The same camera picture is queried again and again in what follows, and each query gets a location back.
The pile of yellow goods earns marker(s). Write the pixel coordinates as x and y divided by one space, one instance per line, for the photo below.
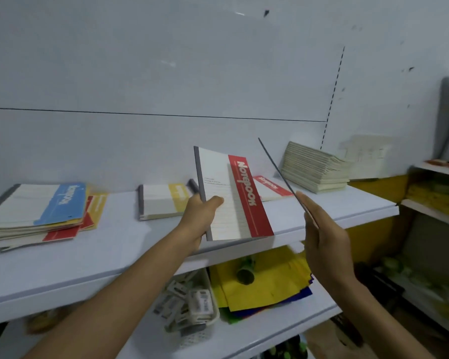
437 196

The green bottles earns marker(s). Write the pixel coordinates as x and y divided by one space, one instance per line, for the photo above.
286 349

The person's right forearm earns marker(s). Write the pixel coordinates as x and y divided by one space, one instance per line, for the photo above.
370 321

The person's right fingers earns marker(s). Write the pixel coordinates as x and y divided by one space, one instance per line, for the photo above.
311 211

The person's right hand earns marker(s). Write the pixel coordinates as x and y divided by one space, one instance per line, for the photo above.
327 246

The blue paper sheet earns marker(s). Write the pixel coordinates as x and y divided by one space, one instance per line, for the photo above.
284 300

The person's left forearm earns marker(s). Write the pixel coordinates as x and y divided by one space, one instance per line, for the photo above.
127 295

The green paper roll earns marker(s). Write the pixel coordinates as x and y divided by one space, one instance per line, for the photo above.
246 271

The yellow banded notebook stack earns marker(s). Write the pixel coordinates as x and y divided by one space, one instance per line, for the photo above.
161 201

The heap of small white packets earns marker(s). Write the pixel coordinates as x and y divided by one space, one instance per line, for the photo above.
187 299

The row of green white goods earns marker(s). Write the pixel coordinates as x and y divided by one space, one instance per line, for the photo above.
426 284

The white plastic basket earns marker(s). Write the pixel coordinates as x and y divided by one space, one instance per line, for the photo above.
209 295

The pile of assorted banded notebooks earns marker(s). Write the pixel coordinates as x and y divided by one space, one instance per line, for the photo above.
33 209

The stack of cream notebooks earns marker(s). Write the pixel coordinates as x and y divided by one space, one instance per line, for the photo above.
314 168

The white side shelf unit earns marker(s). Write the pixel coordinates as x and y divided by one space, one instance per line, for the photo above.
430 211

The white shelf board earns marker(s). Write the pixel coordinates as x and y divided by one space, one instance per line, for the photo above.
269 327
116 250

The white paper sheet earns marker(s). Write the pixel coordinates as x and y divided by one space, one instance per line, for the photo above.
368 156

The pile of yellow paper sheets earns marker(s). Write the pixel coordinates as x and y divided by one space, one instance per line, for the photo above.
273 280

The person's left thumb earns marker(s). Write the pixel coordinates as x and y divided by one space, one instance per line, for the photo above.
211 204

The thin grey spined notebook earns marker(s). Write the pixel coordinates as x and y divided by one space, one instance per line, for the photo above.
277 166

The red banded white notebook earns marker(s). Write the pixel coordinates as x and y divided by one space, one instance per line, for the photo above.
272 188
243 198

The person's left hand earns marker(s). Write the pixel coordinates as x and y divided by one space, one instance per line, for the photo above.
194 220

